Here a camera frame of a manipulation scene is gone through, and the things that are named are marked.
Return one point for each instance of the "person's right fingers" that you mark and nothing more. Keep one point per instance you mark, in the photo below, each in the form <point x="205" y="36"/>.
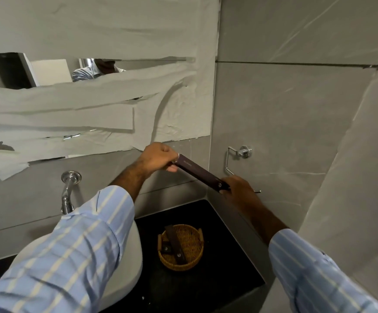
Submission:
<point x="227" y="185"/>

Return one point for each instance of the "person's left hand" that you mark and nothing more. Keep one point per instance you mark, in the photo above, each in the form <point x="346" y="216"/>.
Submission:
<point x="154" y="158"/>

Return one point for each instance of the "person's right forearm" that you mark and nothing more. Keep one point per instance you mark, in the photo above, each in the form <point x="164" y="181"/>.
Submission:
<point x="306" y="267"/>

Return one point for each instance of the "short dark brown box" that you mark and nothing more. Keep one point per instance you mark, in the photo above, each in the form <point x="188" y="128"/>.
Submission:
<point x="166" y="248"/>

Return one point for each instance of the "white ceramic sink basin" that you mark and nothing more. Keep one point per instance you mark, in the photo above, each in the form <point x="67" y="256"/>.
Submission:
<point x="131" y="267"/>

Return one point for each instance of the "wall mirror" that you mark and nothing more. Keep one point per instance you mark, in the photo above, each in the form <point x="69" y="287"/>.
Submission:
<point x="50" y="71"/>

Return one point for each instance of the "chrome wall faucet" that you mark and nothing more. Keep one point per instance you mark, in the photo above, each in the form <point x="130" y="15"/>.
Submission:
<point x="66" y="192"/>

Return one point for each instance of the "torn grey paper covering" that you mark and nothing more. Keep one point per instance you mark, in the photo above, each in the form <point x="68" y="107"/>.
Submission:
<point x="110" y="29"/>

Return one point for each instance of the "person's left forearm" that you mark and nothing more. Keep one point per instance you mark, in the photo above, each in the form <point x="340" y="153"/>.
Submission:
<point x="75" y="250"/>

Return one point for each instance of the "chrome toilet paper holder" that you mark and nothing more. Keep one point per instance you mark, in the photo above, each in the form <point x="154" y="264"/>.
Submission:
<point x="241" y="151"/>

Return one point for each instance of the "slim dark brown box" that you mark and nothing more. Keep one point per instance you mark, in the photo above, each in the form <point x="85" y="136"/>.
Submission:
<point x="198" y="171"/>

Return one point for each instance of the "person's left thumb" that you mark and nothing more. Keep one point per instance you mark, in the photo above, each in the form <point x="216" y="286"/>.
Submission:
<point x="172" y="168"/>

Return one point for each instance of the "person's right hand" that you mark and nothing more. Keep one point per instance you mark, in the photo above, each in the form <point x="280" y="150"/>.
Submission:
<point x="242" y="195"/>

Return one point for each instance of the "round wicker basket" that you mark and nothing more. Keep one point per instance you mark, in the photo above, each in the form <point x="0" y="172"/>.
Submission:
<point x="189" y="254"/>

